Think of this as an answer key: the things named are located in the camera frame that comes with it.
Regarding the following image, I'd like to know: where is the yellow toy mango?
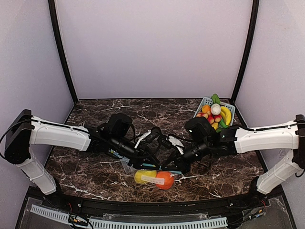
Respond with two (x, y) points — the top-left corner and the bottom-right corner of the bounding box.
(134, 170), (157, 184)

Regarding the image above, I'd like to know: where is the clear zip bag blue zipper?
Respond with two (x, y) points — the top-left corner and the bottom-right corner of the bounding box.
(130, 167), (182, 190)

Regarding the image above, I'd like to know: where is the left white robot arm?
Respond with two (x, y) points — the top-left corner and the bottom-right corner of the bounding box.
(0, 109), (159, 196)

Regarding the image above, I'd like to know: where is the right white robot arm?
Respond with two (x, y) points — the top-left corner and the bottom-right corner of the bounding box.
(162, 114), (305, 197)

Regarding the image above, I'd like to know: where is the green toy vegetable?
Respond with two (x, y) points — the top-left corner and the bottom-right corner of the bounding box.
(216, 119), (229, 133)

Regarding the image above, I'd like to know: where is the small orange toy fruit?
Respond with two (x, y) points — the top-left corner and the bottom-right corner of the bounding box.
(202, 104), (212, 116)

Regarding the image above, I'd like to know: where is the white toy radish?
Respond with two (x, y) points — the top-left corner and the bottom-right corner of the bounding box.
(211, 104), (222, 115)

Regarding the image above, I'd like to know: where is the light blue perforated basket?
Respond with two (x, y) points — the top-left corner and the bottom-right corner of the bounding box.
(194, 95), (235, 131)

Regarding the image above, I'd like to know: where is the yellow toy banana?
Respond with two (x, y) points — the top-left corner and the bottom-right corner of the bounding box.
(220, 106), (232, 126)

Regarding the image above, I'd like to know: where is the green toy lettuce leaf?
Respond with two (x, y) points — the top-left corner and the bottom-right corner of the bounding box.
(211, 94), (221, 105)

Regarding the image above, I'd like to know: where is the black front rail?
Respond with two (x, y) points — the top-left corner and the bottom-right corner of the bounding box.
(63, 194), (247, 216)

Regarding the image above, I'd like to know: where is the white slotted cable duct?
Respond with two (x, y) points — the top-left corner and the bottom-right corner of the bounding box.
(30, 204), (228, 229)

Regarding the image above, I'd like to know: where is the right black frame post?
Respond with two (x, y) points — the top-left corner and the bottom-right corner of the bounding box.
(231, 0), (260, 103)

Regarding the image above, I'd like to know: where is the black frame post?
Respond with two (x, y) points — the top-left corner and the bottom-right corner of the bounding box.
(48, 0), (79, 104)
(231, 0), (260, 103)

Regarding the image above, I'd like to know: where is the left black frame post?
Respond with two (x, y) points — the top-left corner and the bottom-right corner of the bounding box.
(48, 0), (79, 104)

